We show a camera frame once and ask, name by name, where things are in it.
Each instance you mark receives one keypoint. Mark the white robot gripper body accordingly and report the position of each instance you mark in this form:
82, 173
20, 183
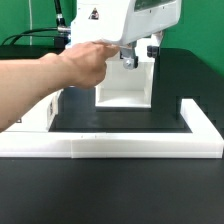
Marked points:
121, 22

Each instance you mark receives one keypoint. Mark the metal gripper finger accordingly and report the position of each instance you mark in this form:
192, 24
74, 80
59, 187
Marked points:
153, 49
128, 54

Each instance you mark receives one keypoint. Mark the white drawer cabinet housing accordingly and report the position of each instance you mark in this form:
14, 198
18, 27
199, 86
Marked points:
124, 88

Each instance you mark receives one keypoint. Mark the white drawer with knob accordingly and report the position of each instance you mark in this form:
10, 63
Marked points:
40, 117

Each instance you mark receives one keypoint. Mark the bare human forearm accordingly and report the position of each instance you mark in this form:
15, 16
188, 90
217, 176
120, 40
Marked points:
23, 83

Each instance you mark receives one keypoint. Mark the bare human hand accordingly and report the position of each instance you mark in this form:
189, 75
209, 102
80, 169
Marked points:
84, 65

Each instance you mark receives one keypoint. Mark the white L-shaped base frame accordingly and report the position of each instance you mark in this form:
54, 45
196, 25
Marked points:
202, 141

